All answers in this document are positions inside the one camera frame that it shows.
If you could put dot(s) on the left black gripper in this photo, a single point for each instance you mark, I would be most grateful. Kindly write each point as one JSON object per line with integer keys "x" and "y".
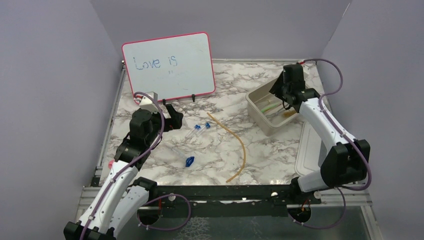
{"x": 174, "y": 122}

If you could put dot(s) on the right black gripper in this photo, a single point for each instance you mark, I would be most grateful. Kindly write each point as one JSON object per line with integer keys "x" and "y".
{"x": 275, "y": 88}

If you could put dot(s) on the test tube brush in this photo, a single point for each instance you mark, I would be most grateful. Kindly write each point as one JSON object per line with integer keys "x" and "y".
{"x": 289, "y": 113}

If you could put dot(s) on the yellow rubber tubing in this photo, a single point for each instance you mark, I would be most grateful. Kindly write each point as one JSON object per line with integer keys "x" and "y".
{"x": 236, "y": 145}

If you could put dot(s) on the green handled tool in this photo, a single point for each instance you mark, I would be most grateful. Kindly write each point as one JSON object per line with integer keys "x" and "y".
{"x": 269, "y": 107}

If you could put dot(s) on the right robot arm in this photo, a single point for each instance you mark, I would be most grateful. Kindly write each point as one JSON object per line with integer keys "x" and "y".
{"x": 347, "y": 158}

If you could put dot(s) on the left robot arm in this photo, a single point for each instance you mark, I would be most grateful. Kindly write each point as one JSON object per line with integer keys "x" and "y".
{"x": 119, "y": 198}

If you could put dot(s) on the blue capped test tube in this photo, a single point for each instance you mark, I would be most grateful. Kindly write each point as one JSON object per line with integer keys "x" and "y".
{"x": 205, "y": 127}
{"x": 194, "y": 132}

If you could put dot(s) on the beige plastic bin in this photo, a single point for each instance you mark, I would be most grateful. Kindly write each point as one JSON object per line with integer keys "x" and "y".
{"x": 270, "y": 113}

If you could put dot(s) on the pink framed whiteboard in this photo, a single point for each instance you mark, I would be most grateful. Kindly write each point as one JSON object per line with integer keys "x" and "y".
{"x": 173, "y": 67}

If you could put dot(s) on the white bin lid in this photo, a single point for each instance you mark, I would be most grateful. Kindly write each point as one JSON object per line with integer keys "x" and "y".
{"x": 311, "y": 151}

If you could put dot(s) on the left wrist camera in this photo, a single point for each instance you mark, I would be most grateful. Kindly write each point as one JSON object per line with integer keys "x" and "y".
{"x": 146, "y": 103}

